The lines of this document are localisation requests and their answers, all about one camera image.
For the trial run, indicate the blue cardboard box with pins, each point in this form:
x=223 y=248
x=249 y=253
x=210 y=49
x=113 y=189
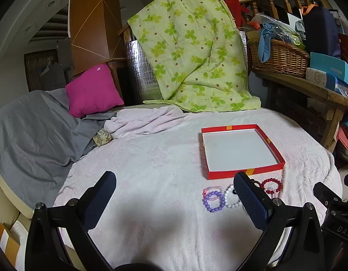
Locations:
x=330 y=67

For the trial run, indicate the red shallow cardboard box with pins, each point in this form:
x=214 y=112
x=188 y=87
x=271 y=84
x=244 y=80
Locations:
x=236 y=149

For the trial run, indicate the small patterned cloth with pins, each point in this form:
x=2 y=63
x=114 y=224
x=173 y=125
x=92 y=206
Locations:
x=103 y=137

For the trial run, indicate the grey blanket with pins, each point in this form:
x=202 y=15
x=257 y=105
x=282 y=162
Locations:
x=30 y=135

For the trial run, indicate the white printed box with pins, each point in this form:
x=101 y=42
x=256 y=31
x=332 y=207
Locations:
x=318 y=76

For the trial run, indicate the navy bag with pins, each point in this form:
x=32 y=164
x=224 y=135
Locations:
x=320 y=31

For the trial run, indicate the pink bag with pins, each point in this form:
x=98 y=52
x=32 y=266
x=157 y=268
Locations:
x=346 y=141

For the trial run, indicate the red cloth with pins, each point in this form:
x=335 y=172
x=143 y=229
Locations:
x=237 y=11

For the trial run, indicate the silver foil panel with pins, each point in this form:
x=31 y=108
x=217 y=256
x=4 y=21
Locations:
x=137 y=70

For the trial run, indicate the striped paper bag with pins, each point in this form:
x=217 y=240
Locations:
x=6 y=238

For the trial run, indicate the green clover print quilt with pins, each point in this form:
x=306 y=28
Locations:
x=188 y=45

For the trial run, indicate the brown wooden cabinet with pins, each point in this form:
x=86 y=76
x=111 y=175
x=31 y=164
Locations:
x=89 y=25

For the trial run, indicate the magenta pillow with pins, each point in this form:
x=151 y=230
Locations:
x=93 y=91

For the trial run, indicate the wicker basket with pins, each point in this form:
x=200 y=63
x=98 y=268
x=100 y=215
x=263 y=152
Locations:
x=284 y=58

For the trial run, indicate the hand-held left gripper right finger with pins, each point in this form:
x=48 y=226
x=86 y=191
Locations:
x=248 y=197

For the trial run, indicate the cream bed base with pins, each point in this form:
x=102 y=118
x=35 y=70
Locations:
x=4 y=203

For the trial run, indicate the blue cloth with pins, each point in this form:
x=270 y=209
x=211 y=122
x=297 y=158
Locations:
x=265 y=42

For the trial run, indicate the pale pink blanket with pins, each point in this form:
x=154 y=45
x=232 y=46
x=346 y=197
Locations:
x=162 y=161

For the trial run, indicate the dark red paper bag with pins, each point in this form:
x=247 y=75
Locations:
x=346 y=50

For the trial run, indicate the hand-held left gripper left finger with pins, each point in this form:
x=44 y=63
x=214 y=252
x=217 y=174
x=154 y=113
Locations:
x=102 y=196

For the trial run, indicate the woven rattan screen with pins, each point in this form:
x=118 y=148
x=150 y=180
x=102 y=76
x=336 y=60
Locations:
x=35 y=70

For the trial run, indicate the wooden bench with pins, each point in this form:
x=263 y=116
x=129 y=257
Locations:
x=303 y=86

